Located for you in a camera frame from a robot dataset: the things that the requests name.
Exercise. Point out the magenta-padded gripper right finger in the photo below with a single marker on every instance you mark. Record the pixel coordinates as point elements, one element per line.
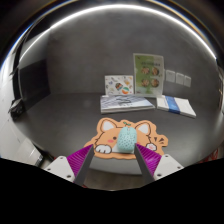
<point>166,166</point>

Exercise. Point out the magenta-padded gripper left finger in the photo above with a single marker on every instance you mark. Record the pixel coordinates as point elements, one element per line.
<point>60,168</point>

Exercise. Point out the mint green perforated computer mouse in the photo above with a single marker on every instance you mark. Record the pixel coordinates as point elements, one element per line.
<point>126,140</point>

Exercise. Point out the orange corgi-shaped mouse pad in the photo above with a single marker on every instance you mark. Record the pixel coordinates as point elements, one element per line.
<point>106,136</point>

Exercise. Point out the white book with blue stripe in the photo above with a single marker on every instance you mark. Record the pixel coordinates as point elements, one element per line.
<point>176,106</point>

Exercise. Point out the small black device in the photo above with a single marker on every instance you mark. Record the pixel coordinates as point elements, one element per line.
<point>16,108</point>

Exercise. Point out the grey patterned book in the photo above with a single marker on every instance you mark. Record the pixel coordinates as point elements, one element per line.
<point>125,103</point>

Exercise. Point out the black flat panel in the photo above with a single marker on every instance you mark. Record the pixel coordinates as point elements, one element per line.
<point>33,83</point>

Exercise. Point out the green standing menu card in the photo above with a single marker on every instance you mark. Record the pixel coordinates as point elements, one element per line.
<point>148,75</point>

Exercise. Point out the white card with colourful stickers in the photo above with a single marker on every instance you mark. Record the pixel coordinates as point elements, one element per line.
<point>118,85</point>

